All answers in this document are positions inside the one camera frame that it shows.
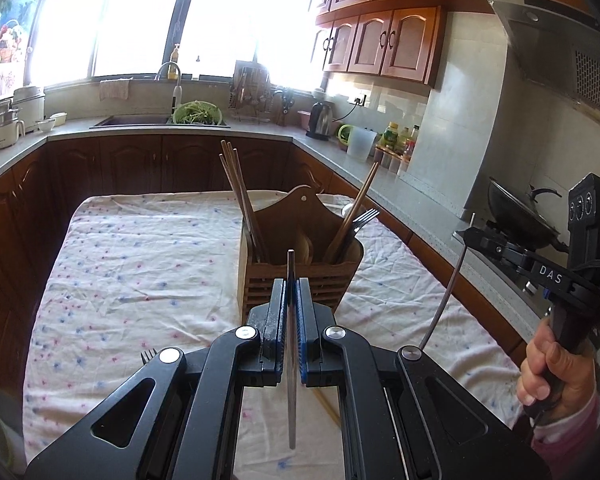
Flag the wooden spoon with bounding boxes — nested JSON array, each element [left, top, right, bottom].
[[294, 232, 315, 264]]

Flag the dark wooden base cabinets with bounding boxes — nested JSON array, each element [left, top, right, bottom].
[[0, 132, 532, 397]]

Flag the white rice cooker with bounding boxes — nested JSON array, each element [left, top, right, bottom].
[[12, 85, 46, 134]]

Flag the curved steel utensil handle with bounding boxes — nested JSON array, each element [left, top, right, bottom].
[[418, 212, 477, 351]]

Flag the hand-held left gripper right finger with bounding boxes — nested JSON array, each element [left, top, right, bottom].
[[296, 278, 552, 480]]

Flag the wire dish rack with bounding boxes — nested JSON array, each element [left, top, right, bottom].
[[228, 59, 274, 122]]

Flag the black wok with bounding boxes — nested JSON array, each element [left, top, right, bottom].
[[487, 177, 567, 252]]

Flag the green colander with vegetables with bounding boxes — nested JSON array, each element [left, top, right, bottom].
[[172, 100, 224, 127]]

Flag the steel electric kettle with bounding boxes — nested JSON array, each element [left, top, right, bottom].
[[305, 100, 336, 142]]

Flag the steel range hood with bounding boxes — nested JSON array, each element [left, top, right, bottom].
[[486, 0, 600, 122]]

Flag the wooden utensil holder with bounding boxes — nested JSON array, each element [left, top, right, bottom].
[[237, 185, 365, 327]]

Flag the person's right hand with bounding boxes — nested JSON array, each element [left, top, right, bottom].
[[516, 317, 600, 414]]

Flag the short wooden wall cabinets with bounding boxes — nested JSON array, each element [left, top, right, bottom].
[[309, 6, 449, 89]]

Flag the chrome sink faucet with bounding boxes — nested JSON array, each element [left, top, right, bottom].
[[155, 61, 184, 124]]

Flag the floral tablecloth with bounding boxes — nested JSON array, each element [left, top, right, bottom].
[[24, 189, 527, 480]]

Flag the steel kitchen sink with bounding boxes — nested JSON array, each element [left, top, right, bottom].
[[89, 114, 231, 130]]

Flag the white blender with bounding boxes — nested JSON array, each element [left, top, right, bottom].
[[0, 107, 26, 150]]

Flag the steel utensil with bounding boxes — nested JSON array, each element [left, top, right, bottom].
[[287, 250, 298, 450]]

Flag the person's right forearm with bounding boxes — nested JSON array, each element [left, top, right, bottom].
[[530, 389, 600, 467]]

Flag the large kitchen window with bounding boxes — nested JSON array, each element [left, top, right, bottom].
[[27, 0, 332, 94]]

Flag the row of spice jars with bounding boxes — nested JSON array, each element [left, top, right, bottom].
[[372, 146, 409, 174]]

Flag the hanging dish towel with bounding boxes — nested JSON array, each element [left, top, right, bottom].
[[98, 78, 131, 102]]

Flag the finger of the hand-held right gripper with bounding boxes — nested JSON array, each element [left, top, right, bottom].
[[453, 226, 537, 274]]

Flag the translucent plastic pitcher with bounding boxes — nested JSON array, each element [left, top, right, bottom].
[[346, 126, 379, 163]]

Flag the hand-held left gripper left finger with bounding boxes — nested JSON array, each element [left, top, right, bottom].
[[24, 278, 287, 480]]

